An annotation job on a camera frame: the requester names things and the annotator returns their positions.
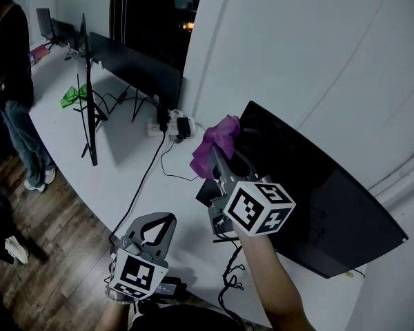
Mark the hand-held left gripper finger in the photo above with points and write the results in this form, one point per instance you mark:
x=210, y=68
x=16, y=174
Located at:
x=170, y=233
x=132, y=229

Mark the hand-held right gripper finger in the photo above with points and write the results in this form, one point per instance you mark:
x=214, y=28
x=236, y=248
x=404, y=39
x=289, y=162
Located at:
x=222, y=171
x=250, y=171

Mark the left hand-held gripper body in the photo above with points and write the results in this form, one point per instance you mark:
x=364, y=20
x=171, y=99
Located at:
x=134, y=272

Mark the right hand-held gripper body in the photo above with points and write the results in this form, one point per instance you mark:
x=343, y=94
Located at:
x=255, y=209

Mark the purple cloth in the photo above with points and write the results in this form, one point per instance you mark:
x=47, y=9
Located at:
x=217, y=140

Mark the wide black monitor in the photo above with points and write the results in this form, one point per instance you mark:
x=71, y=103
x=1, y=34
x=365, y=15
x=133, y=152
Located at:
x=331, y=202

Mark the person's right forearm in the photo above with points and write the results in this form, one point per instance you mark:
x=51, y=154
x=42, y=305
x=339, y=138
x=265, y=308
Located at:
x=272, y=281

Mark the person's left forearm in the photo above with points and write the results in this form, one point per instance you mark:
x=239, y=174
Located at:
x=114, y=317

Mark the slim black monitor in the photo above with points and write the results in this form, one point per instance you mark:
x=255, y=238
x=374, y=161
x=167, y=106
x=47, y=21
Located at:
x=89, y=98

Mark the green cloth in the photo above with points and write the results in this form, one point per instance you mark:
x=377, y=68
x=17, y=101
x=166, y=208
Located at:
x=72, y=97

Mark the small dark monitor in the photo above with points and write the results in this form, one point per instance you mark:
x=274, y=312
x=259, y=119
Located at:
x=63, y=31
x=45, y=22

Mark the black power adapter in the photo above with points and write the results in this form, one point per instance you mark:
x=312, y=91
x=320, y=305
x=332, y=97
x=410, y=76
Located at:
x=183, y=126

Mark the black sweater with fuzzy patch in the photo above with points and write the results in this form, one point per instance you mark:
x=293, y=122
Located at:
x=186, y=319

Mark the white power strip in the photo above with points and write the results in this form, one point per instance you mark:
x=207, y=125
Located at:
x=153, y=128

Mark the dark desk divider panel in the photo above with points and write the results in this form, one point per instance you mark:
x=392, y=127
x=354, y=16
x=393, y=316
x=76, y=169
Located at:
x=138, y=67

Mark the dark glass doorway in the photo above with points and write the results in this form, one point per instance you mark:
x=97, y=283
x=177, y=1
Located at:
x=152, y=19

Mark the red notebook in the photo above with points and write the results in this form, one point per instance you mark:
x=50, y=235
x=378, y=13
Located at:
x=39, y=52

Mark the white wall pipes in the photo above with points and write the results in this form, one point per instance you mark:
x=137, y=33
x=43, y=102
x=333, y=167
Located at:
x=400, y=174

